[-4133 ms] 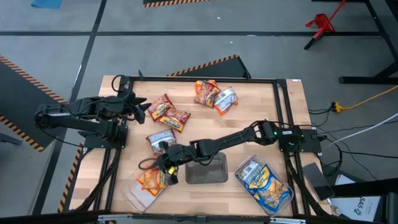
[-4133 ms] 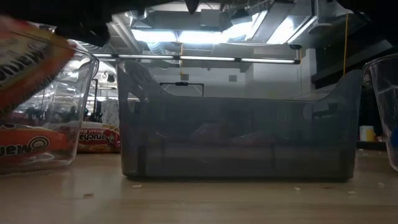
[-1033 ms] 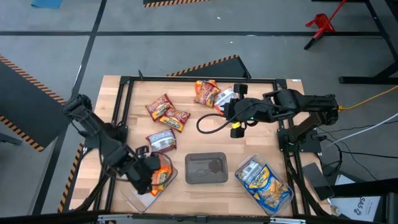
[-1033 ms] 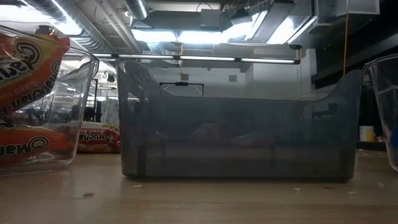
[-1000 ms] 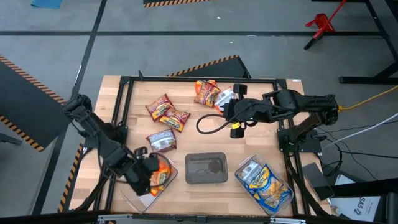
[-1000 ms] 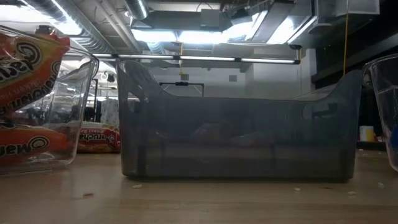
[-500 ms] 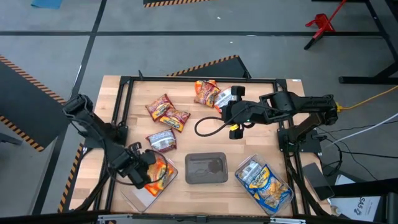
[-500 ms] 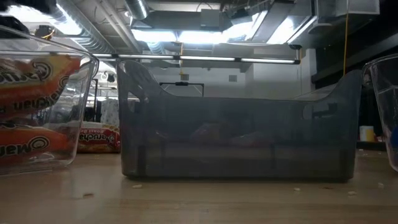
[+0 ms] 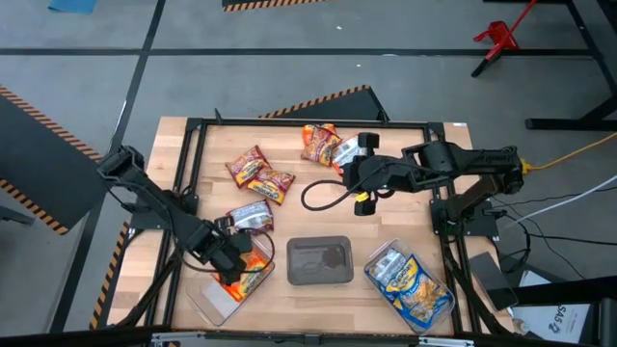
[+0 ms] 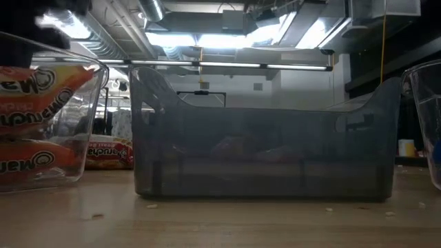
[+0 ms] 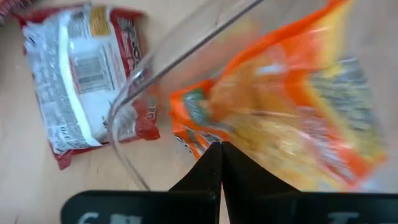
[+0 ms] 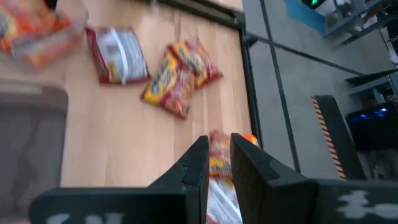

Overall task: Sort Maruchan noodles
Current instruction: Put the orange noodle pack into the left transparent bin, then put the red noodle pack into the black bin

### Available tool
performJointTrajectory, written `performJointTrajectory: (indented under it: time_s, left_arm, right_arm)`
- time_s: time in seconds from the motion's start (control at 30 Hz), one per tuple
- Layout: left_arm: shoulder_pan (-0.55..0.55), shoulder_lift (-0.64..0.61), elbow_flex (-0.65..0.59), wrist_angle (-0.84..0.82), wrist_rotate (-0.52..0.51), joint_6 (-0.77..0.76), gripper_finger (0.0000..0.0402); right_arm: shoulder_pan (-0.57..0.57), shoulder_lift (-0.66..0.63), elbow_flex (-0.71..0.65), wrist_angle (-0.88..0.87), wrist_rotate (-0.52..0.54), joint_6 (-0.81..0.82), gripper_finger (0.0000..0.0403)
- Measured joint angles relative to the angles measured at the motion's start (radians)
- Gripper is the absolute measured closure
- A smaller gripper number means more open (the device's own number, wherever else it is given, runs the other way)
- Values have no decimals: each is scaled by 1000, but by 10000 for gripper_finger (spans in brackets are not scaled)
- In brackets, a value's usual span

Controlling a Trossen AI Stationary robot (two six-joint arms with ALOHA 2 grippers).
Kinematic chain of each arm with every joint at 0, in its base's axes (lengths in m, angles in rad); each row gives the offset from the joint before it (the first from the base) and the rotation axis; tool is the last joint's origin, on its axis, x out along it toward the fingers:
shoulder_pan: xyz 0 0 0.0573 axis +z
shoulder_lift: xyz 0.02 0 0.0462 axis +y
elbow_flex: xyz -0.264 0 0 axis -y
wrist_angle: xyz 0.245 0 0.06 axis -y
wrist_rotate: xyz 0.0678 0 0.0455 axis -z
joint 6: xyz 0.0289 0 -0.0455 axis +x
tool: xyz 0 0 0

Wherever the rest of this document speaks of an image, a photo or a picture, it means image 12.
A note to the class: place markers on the hazard striped black mat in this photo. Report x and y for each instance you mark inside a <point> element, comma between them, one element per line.
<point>339,137</point>

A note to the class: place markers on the red Maruchan noodle pack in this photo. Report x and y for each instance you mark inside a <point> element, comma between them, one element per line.
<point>199,62</point>
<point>118,56</point>
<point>168,90</point>

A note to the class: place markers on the device with green light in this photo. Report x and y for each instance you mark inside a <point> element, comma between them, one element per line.
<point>312,2</point>

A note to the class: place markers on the blue floor mat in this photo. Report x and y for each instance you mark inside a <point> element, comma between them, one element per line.
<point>304,14</point>

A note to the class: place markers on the smoky grey plastic bin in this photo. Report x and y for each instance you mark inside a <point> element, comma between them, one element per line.
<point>31,149</point>

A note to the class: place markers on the dark glossy blue object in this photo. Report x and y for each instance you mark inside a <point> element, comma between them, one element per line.
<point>373,124</point>

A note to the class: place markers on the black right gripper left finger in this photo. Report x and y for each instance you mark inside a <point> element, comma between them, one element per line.
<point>174,205</point>

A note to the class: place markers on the grey metal workbench frame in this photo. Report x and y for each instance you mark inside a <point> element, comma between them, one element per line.
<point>351,19</point>

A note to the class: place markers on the clear plastic bin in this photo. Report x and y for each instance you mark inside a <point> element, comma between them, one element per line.
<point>74,18</point>

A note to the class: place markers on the orange Maruchan noodle pack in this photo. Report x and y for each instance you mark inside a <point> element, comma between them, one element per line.
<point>219,155</point>
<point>53,49</point>
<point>222,202</point>
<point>28,21</point>

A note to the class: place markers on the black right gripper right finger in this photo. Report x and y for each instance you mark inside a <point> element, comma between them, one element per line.
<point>280,202</point>

